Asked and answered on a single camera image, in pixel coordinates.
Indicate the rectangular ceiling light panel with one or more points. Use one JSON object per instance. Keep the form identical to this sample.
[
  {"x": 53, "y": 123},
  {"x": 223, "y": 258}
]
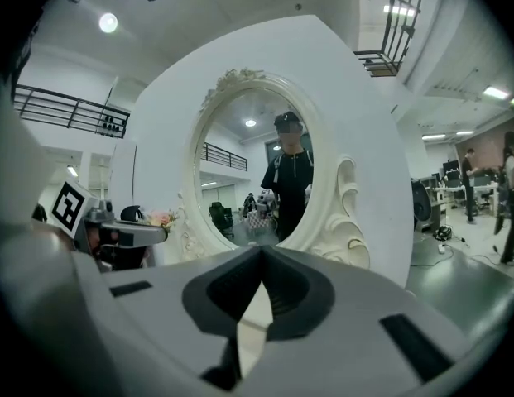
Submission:
[{"x": 495, "y": 93}]

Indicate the white office desk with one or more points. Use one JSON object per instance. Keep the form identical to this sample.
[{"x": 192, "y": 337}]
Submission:
[{"x": 449, "y": 192}]

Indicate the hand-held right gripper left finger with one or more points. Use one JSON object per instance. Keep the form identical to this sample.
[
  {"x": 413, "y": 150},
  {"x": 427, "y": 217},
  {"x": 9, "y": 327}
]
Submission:
[{"x": 157, "y": 304}]

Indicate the round ceiling lamp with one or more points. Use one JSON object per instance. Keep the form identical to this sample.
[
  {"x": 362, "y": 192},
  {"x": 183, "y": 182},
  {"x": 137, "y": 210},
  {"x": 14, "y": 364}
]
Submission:
[{"x": 108, "y": 22}]

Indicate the pink flower bouquet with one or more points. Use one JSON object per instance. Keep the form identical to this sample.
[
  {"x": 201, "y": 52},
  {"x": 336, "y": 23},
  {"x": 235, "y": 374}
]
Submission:
[{"x": 159, "y": 218}]

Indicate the black metal stair railing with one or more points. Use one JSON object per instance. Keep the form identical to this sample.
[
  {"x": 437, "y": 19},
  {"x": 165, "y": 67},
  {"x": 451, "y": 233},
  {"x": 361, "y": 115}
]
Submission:
[{"x": 395, "y": 23}]

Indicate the white oval dressing table mirror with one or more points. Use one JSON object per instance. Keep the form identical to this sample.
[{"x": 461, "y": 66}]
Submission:
[{"x": 331, "y": 238}]

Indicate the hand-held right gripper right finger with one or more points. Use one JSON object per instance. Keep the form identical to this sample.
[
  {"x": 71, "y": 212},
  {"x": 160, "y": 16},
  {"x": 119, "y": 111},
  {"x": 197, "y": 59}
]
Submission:
[{"x": 364, "y": 304}]

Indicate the black metal balcony railing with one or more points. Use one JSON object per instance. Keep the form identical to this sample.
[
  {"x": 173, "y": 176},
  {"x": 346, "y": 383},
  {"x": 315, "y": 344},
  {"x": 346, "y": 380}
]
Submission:
[{"x": 70, "y": 112}]

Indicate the white curved backboard panel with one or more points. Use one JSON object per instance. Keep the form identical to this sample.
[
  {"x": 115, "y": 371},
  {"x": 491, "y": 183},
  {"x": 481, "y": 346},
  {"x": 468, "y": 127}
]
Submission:
[{"x": 356, "y": 110}]

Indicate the black round fan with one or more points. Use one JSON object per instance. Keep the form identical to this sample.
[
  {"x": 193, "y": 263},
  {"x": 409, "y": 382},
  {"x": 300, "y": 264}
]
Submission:
[{"x": 421, "y": 207}]

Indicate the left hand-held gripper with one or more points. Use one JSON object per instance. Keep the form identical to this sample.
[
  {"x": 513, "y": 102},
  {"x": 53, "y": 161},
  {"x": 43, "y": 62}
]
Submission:
[{"x": 68, "y": 207}]

